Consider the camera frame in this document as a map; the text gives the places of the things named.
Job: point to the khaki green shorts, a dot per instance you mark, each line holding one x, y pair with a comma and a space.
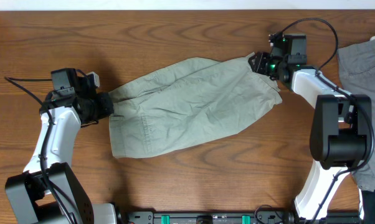
188, 103

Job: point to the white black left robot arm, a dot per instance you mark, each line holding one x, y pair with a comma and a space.
47, 191

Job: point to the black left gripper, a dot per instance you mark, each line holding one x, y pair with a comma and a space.
107, 103

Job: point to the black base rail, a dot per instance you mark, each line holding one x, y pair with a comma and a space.
265, 214

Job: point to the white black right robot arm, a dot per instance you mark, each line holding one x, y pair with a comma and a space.
341, 138

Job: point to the dark garment at edge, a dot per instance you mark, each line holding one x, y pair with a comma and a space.
369, 206

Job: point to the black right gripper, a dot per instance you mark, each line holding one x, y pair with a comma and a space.
258, 66

